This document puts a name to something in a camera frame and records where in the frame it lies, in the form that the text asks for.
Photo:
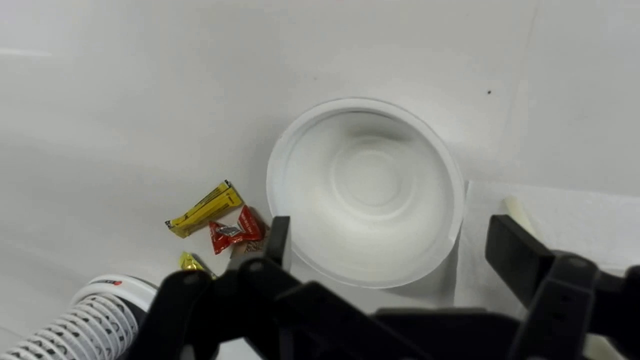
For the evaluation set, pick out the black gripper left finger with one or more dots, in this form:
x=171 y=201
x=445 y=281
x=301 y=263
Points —
x=278 y=240

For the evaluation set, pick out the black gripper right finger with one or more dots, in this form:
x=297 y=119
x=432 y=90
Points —
x=517 y=256

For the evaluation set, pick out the red candy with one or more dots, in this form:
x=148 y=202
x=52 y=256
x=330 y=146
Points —
x=230 y=235

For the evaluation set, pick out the small yellow candy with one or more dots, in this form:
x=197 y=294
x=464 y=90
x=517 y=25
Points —
x=191 y=263

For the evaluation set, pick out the white foam bowl plate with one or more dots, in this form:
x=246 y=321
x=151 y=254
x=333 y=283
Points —
x=366 y=180

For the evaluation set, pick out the white paper napkin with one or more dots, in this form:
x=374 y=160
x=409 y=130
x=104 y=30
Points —
x=572 y=221

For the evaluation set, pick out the long yellow packet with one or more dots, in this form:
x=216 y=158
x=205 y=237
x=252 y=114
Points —
x=203 y=211

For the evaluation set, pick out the paper cup stack blue label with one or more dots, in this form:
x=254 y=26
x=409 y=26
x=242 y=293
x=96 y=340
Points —
x=81 y=331

